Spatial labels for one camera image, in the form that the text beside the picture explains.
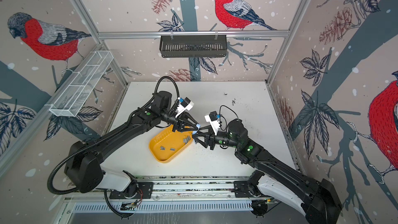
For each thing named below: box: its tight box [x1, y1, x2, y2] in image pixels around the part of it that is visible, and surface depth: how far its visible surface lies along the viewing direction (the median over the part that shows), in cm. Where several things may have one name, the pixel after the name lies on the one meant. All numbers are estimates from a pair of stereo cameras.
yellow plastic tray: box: [148, 124, 194, 164], surface depth 90 cm
